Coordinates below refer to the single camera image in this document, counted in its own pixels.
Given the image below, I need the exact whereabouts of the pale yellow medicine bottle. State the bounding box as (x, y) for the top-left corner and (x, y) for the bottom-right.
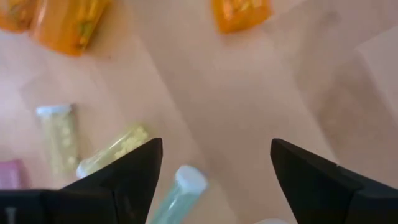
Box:
(76, 124), (150, 180)
(35, 104), (80, 175)

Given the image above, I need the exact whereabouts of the orange medicine bottle white cap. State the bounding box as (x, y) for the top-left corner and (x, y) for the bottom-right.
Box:
(29, 0), (111, 57)
(0, 0), (38, 34)
(211, 0), (274, 34)

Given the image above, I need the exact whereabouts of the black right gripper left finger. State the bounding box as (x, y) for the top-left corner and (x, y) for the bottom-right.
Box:
(0, 138), (164, 224)

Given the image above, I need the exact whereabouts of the teal medicine bottle white cap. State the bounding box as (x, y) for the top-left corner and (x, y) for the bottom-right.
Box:
(149, 164), (208, 224)

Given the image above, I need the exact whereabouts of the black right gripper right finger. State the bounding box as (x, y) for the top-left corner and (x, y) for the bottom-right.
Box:
(269, 138), (398, 224)

